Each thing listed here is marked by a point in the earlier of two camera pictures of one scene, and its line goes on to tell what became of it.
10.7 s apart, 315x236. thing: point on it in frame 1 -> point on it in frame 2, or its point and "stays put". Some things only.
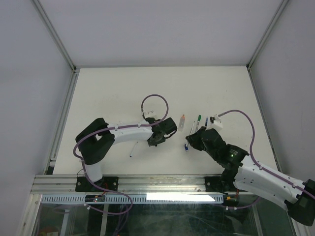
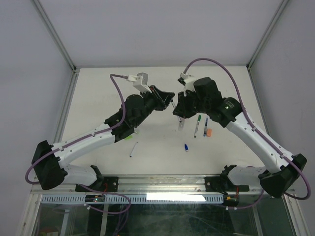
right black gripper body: (197, 143) -> (190, 104)
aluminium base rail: (165, 185) stays put
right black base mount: (224, 183) stays put
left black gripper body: (152, 143) -> (155, 100)
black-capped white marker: (190, 131) -> (177, 116)
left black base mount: (82, 184) stays put
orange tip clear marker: (181, 123) stays put
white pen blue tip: (131, 154) stays put
